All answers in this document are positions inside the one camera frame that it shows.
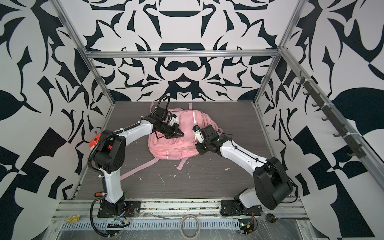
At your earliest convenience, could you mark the pink student backpack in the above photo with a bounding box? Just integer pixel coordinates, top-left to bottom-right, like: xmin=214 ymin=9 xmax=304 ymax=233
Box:
xmin=121 ymin=103 xmax=223 ymax=180

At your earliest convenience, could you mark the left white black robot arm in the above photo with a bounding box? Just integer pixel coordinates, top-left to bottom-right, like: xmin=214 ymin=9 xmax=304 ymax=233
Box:
xmin=87 ymin=96 xmax=185 ymax=215

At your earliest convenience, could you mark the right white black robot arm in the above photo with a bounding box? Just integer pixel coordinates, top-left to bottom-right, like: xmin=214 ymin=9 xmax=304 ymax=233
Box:
xmin=193 ymin=125 xmax=294 ymax=210

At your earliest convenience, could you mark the red monster plush toy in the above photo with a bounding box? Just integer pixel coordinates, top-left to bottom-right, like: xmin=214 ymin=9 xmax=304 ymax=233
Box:
xmin=89 ymin=134 xmax=101 ymax=150

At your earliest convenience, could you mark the roll of clear tape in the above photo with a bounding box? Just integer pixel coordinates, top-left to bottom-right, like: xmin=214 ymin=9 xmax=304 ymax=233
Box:
xmin=179 ymin=215 xmax=201 ymax=240

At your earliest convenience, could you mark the yellow tape piece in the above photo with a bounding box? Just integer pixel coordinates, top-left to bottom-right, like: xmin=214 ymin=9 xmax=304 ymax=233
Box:
xmin=66 ymin=215 xmax=81 ymax=225

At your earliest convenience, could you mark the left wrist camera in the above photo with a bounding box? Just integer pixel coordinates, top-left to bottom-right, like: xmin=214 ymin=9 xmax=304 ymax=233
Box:
xmin=168 ymin=113 xmax=180 ymax=126

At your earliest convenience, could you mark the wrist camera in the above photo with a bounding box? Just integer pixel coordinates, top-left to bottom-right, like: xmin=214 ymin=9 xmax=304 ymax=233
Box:
xmin=193 ymin=125 xmax=204 ymax=143
xmin=168 ymin=113 xmax=180 ymax=126

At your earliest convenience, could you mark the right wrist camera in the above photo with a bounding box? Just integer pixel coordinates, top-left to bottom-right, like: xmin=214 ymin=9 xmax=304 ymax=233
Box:
xmin=193 ymin=125 xmax=204 ymax=143

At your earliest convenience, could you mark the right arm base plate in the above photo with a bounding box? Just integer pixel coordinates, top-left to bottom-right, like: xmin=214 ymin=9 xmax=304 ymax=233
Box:
xmin=220 ymin=200 xmax=263 ymax=217

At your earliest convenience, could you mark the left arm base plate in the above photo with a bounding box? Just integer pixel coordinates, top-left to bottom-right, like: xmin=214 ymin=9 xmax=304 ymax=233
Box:
xmin=97 ymin=200 xmax=142 ymax=218

